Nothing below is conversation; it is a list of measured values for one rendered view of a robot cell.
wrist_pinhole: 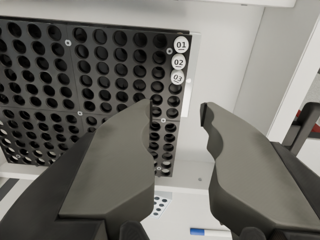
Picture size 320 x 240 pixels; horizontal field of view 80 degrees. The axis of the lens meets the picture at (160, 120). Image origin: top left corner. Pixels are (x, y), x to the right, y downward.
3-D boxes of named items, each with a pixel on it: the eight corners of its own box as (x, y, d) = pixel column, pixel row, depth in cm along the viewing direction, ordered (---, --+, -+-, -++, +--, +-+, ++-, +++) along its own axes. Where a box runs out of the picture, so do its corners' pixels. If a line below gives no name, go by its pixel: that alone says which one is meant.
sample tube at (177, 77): (179, 72, 22) (180, 87, 18) (169, 67, 22) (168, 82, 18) (184, 62, 21) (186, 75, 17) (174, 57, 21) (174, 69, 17)
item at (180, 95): (191, 34, 17) (192, 35, 17) (172, 174, 26) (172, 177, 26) (171, 33, 17) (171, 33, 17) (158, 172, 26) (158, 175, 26)
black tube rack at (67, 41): (187, 27, 22) (192, 35, 17) (172, 146, 31) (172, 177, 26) (-4, 12, 22) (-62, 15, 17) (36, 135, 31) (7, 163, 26)
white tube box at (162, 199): (172, 186, 47) (172, 200, 44) (159, 205, 52) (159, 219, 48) (124, 171, 45) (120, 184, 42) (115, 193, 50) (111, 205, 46)
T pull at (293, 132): (317, 100, 19) (326, 106, 18) (286, 156, 23) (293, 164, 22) (281, 97, 19) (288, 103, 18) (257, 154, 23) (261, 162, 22)
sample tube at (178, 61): (182, 58, 21) (185, 70, 17) (170, 57, 21) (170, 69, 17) (183, 46, 20) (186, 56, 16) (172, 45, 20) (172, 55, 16)
